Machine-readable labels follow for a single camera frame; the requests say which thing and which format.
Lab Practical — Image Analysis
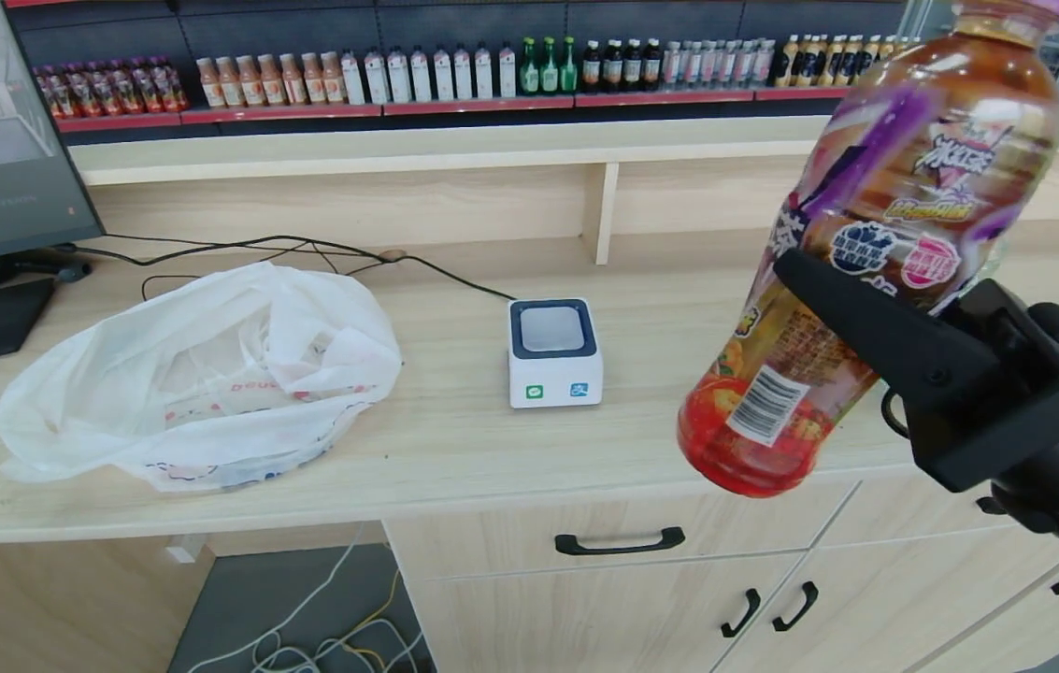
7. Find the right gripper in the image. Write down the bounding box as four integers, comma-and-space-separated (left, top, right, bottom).
774, 247, 1059, 494

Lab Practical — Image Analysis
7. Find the orange drink bottle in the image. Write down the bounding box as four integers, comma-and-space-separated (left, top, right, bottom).
676, 0, 1059, 498

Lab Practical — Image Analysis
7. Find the white barcode scanner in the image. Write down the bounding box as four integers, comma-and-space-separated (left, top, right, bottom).
508, 297, 605, 410

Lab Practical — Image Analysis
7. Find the white plastic bag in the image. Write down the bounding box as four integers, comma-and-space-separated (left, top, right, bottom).
0, 261, 404, 494

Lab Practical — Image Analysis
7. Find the wooden cabinet door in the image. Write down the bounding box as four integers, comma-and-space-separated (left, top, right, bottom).
908, 553, 1059, 673
714, 525, 1059, 673
409, 550, 808, 673

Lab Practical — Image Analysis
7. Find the wooden drawer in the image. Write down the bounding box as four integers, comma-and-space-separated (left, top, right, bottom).
385, 480, 859, 582

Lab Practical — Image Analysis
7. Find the wooden counter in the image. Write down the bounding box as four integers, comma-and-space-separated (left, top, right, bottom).
0, 114, 1059, 673

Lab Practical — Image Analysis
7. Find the black shop shelf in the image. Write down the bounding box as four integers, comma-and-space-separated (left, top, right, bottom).
4, 0, 924, 148

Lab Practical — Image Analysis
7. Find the row of bottles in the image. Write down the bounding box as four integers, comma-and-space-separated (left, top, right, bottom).
34, 34, 924, 119

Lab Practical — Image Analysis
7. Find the black handheld scanner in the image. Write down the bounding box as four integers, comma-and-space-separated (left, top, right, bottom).
0, 251, 93, 292

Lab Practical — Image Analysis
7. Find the black cable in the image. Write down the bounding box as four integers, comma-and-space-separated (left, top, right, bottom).
139, 245, 399, 302
880, 387, 913, 442
57, 234, 519, 303

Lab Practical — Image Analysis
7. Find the yellow cable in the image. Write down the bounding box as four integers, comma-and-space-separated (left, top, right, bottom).
309, 568, 410, 673

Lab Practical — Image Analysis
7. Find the white cable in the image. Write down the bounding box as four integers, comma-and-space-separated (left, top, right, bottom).
185, 523, 425, 673

